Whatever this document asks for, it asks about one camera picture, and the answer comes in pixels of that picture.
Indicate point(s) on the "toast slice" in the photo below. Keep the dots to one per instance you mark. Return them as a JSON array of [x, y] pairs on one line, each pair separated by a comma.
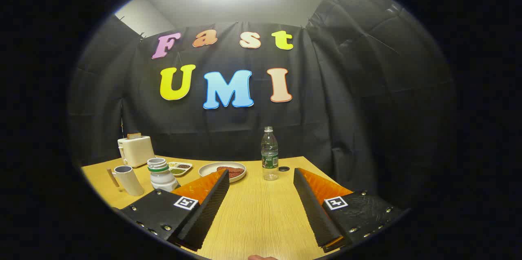
[[133, 135]]

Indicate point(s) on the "white juice bottle green label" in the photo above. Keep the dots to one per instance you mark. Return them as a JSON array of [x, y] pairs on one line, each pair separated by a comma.
[[162, 178]]

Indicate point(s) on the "cream toaster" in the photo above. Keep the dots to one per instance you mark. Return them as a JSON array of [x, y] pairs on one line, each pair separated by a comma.
[[136, 152]]

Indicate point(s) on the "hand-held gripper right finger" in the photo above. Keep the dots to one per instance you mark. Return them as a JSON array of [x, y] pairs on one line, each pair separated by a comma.
[[316, 215]]

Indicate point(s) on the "white divided dish of beans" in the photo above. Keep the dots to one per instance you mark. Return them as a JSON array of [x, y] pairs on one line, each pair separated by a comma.
[[179, 167]]

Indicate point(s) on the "white round plate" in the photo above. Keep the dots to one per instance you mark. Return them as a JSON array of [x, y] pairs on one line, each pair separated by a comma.
[[210, 168]]

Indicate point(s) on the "wooden table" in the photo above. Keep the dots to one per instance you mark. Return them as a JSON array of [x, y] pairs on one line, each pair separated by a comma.
[[261, 211]]

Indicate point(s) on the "black backdrop cloth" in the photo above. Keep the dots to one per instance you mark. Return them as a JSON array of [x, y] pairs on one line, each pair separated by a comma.
[[326, 129]]

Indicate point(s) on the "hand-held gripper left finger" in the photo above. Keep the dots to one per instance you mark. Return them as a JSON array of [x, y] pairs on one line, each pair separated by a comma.
[[206, 215]]

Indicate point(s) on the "brown dried meat slice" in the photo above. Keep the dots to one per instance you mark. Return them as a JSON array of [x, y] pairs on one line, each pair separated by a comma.
[[235, 174], [230, 169]]

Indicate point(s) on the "clear plastic water bottle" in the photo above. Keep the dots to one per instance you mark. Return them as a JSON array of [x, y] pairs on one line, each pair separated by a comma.
[[270, 158]]

